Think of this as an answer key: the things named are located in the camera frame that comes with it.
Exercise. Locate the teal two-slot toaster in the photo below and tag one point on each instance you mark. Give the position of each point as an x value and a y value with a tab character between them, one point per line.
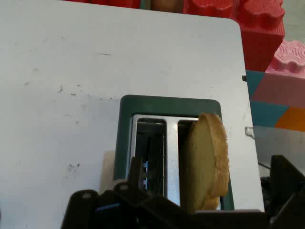
124	124

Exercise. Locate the toasted bread slice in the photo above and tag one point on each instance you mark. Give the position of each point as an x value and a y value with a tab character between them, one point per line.
205	157

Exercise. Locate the red toy building block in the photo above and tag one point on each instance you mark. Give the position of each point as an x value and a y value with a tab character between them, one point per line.
258	45
107	3

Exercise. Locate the brown rounded object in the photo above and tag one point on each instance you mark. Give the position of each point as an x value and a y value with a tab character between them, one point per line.
166	4

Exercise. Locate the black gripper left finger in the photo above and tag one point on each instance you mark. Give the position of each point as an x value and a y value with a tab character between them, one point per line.
112	210

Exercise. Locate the pink toy building block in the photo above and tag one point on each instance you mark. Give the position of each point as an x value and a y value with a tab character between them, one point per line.
283	86

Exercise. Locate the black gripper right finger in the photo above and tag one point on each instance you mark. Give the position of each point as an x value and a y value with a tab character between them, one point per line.
286	188

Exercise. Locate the teal pink orange foam mat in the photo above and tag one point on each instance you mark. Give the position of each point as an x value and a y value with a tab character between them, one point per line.
267	114

